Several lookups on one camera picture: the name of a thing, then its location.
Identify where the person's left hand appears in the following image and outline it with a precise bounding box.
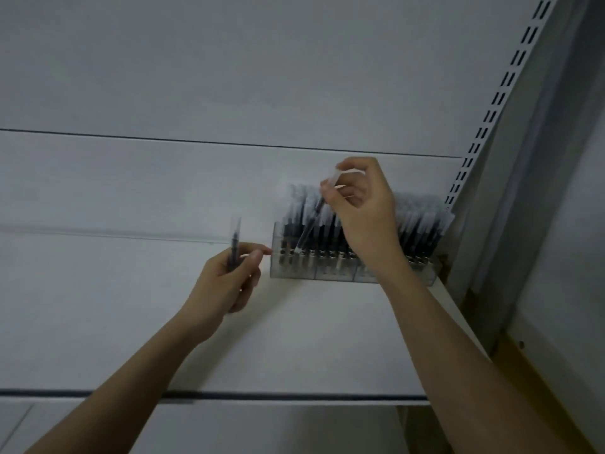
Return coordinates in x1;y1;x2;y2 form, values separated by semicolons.
179;245;274;346

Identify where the person's right hand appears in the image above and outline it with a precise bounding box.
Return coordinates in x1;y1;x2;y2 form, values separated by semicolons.
320;157;411;281

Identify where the clear black pen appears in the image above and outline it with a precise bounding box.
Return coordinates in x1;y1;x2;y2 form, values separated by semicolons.
292;169;342;255
226;216;243;274

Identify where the person's left forearm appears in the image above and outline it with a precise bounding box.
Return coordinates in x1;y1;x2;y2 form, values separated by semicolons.
24;313;223;454

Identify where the person's right forearm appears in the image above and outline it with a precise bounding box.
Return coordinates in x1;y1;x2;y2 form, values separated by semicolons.
378;262;597;454

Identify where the row of wrapped black pens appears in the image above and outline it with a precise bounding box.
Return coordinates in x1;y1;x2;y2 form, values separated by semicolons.
280;183;455;270

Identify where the white shelf board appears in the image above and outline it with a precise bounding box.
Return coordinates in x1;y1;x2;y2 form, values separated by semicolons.
0;227;492;406

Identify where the clear acrylic pen holder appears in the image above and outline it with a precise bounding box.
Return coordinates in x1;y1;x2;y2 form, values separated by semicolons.
270;222;441;287

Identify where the white slotted shelf upright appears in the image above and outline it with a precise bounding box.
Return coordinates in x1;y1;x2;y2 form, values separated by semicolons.
443;0;561;211

